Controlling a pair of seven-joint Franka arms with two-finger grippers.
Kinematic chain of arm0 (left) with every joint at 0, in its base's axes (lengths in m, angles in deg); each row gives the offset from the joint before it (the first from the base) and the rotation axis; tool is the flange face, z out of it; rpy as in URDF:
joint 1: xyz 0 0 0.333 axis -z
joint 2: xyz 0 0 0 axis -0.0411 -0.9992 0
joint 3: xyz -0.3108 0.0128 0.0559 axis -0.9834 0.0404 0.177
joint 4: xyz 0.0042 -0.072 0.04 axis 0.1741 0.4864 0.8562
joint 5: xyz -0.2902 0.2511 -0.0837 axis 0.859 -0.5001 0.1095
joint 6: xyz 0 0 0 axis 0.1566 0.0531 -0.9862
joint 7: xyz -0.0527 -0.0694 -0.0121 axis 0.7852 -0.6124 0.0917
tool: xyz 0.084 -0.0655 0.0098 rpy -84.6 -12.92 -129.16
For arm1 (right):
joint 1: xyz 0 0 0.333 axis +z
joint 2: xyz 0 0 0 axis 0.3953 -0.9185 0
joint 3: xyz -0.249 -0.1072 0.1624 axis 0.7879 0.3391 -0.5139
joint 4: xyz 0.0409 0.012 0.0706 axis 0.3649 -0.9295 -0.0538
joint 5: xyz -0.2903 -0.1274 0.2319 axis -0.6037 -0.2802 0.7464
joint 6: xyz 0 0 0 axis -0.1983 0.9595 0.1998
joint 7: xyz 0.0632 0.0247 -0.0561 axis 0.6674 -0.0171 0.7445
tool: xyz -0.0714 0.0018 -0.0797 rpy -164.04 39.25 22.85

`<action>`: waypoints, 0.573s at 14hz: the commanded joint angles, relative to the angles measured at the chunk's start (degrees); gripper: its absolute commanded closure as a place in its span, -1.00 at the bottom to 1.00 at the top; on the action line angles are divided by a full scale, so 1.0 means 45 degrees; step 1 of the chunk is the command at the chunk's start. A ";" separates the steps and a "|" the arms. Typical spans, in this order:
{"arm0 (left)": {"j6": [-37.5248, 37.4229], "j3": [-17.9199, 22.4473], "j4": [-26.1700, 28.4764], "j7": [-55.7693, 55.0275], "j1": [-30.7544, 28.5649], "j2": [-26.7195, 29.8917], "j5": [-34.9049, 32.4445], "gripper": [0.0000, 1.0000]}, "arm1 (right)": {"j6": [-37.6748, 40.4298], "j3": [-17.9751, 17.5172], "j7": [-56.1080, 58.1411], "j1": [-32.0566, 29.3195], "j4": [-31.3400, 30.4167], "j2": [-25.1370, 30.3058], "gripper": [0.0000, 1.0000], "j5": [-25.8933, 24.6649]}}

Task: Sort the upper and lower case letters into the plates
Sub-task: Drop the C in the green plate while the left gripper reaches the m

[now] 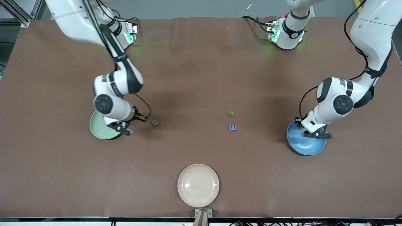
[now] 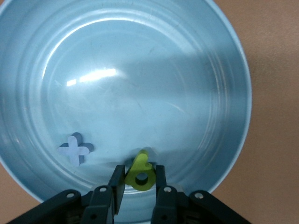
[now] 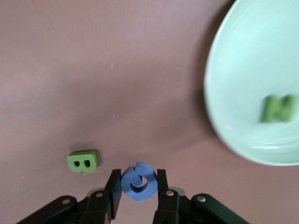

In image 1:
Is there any blue plate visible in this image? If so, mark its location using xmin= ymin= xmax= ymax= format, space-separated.
xmin=286 ymin=119 xmax=326 ymax=156

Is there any light green plate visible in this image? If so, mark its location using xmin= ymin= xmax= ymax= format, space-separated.
xmin=90 ymin=110 xmax=127 ymax=140

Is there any brown table mat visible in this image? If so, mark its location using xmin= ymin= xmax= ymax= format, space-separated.
xmin=0 ymin=16 xmax=402 ymax=218

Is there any beige plate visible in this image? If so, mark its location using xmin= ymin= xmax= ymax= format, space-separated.
xmin=177 ymin=164 xmax=220 ymax=208

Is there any black right arm wrist cable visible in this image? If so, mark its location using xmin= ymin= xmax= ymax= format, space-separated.
xmin=82 ymin=0 xmax=152 ymax=120

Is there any black arm wrist cable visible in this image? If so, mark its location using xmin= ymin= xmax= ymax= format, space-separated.
xmin=299 ymin=0 xmax=369 ymax=120
xmin=82 ymin=0 xmax=152 ymax=120

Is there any black right arm base cable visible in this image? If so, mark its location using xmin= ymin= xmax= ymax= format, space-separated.
xmin=111 ymin=9 xmax=139 ymax=32

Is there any black arm base cable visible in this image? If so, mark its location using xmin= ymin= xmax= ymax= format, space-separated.
xmin=242 ymin=16 xmax=270 ymax=33
xmin=111 ymin=9 xmax=139 ymax=32

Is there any cable bundle below table edge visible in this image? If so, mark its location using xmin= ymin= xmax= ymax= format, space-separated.
xmin=229 ymin=218 xmax=402 ymax=226

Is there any black left arm wrist cable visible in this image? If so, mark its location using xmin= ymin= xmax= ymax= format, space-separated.
xmin=299 ymin=0 xmax=369 ymax=120

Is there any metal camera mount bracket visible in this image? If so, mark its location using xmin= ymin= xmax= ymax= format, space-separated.
xmin=192 ymin=208 xmax=212 ymax=226

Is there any black left arm base cable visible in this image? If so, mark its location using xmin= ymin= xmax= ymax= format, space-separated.
xmin=242 ymin=16 xmax=270 ymax=33

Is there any aluminium frame profile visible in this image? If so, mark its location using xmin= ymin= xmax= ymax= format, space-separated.
xmin=0 ymin=0 xmax=43 ymax=28

